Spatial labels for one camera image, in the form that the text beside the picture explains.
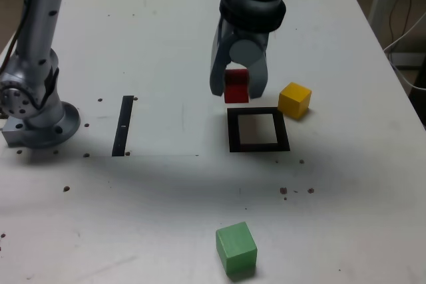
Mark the red cube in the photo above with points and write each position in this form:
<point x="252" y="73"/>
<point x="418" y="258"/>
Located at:
<point x="236" y="92"/>

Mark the yellow cube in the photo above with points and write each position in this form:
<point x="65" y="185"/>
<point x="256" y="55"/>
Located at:
<point x="293" y="101"/>

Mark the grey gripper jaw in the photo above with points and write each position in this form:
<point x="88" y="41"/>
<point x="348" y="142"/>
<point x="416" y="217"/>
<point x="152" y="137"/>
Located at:
<point x="256" y="64"/>

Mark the black tape square outline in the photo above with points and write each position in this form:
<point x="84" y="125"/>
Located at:
<point x="233" y="131"/>

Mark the green cube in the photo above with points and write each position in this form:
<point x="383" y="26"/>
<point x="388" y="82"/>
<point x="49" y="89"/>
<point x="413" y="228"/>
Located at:
<point x="236" y="250"/>

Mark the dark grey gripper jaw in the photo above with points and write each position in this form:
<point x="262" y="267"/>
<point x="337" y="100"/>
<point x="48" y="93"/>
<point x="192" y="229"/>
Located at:
<point x="218" y="64"/>

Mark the black tape strip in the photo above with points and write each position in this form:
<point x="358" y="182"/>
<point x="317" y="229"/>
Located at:
<point x="122" y="127"/>

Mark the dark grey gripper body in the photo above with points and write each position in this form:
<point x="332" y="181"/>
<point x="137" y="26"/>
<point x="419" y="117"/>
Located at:
<point x="253" y="35"/>

